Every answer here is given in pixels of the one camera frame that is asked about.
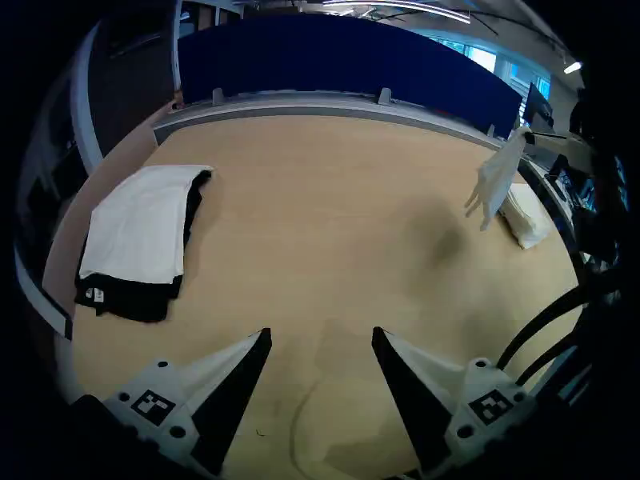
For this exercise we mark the stack of white towels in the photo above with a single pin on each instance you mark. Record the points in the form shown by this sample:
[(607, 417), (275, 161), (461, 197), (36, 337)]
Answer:
[(525, 215)]

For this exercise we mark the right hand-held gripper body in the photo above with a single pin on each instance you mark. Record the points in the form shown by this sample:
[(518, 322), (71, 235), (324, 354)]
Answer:
[(597, 150)]

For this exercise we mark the stack of folded towels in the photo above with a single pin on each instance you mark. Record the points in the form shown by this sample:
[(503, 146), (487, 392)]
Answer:
[(137, 225)]

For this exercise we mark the black monitor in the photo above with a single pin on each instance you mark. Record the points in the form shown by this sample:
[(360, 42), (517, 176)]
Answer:
[(539, 105)]

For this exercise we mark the blue desk screen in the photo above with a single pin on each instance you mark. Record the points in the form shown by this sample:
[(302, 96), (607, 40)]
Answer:
[(325, 60)]

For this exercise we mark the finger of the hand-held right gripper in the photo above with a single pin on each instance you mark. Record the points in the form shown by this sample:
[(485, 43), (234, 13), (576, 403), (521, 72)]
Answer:
[(562, 147)]

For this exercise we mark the white towel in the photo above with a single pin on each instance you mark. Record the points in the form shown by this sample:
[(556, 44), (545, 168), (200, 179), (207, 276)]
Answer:
[(497, 177)]

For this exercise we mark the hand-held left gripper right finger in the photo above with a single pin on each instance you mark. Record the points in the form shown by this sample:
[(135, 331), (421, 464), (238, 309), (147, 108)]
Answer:
[(450, 387)]

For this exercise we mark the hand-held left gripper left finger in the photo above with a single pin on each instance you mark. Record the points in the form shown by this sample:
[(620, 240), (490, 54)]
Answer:
[(192, 385)]

